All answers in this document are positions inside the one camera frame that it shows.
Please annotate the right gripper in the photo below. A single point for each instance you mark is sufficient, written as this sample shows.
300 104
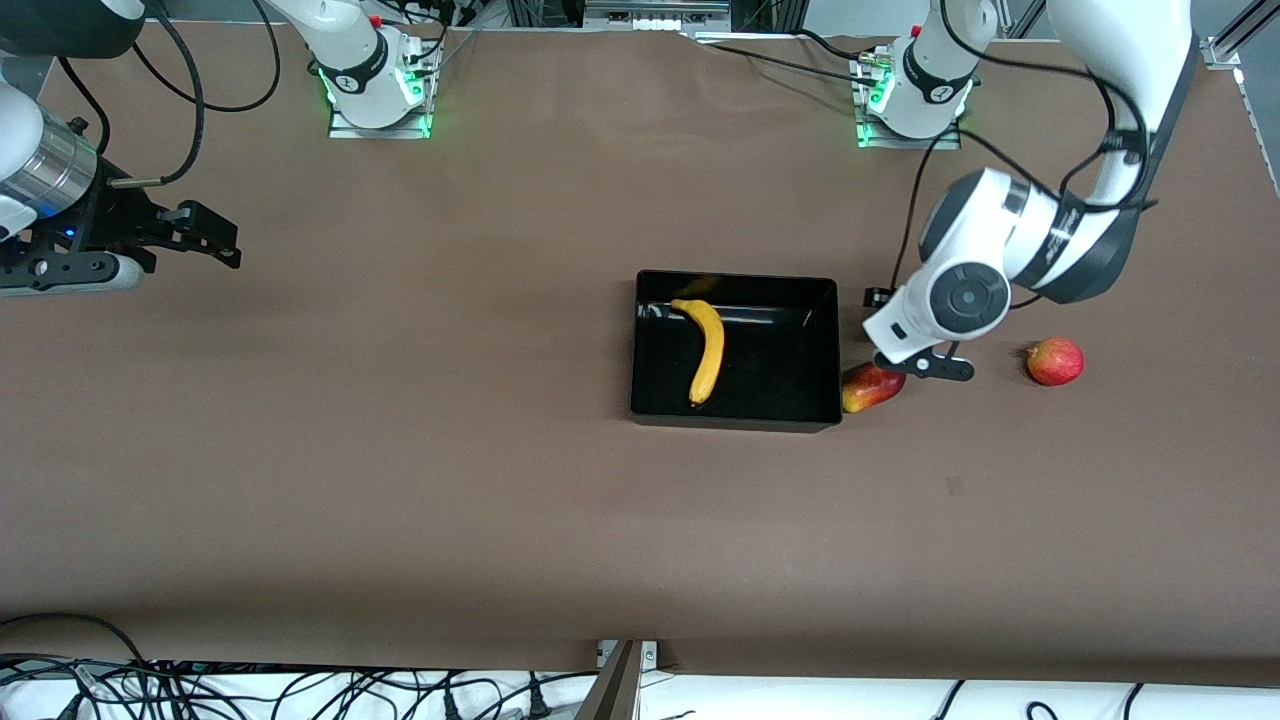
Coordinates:
103 224

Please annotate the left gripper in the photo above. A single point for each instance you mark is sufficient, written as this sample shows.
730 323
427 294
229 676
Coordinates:
869 297

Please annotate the black plastic box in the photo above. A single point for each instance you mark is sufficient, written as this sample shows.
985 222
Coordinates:
760 400

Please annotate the yellow banana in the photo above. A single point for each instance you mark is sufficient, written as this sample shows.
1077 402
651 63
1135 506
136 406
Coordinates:
712 350

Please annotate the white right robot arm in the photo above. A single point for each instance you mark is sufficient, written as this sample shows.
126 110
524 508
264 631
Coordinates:
345 55

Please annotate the metal base plate right arm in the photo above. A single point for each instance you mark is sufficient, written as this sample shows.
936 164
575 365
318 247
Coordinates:
380 130

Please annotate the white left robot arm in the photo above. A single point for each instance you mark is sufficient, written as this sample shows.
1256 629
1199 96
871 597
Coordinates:
1110 90

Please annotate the metal base plate left arm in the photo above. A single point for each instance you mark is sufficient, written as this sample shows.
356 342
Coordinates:
905 143

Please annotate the red yellow mango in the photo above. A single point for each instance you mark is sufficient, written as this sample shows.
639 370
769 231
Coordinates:
865 392

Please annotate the metal equipment rack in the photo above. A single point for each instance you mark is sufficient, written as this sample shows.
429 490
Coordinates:
655 12

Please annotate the aluminium corner profile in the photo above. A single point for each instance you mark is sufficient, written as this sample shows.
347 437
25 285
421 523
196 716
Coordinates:
1225 50

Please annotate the small metal edge bracket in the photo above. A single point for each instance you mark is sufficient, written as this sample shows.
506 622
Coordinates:
650 653

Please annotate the dark slanted post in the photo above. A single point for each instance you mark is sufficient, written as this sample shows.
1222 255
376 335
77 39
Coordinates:
612 690

